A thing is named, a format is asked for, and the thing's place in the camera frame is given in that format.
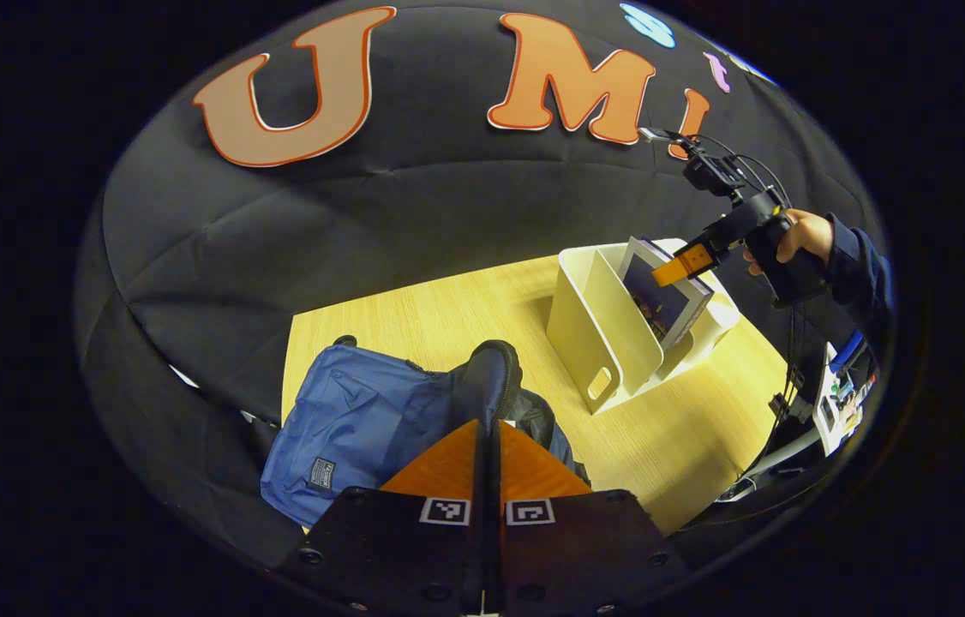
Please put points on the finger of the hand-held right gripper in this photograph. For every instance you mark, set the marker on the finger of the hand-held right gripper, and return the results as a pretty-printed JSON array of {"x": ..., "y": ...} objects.
[{"x": 680, "y": 264}]

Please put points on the blue cover book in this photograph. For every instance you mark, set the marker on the blue cover book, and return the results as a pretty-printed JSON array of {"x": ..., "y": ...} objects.
[{"x": 662, "y": 296}]

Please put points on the black backdrop cloth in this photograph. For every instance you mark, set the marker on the black backdrop cloth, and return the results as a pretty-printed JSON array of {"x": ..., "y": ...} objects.
[{"x": 277, "y": 231}]

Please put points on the white electronics box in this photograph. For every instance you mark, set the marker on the white electronics box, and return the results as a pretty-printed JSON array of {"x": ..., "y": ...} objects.
[{"x": 834, "y": 411}]

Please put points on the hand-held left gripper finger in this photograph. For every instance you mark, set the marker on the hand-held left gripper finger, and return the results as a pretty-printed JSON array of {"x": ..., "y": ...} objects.
[
  {"x": 483, "y": 531},
  {"x": 500, "y": 531}
]

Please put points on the white metal frame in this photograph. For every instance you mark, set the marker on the white metal frame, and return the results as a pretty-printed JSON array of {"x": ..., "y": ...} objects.
[{"x": 778, "y": 463}]

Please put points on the blue schoolbag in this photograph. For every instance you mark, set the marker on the blue schoolbag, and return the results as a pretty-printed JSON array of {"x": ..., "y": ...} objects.
[{"x": 362, "y": 420}]

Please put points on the black table grommet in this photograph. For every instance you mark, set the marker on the black table grommet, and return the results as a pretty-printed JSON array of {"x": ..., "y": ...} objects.
[{"x": 345, "y": 340}]

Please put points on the white bookshelf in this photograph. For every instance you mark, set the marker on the white bookshelf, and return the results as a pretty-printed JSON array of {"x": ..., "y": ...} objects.
[{"x": 594, "y": 326}]

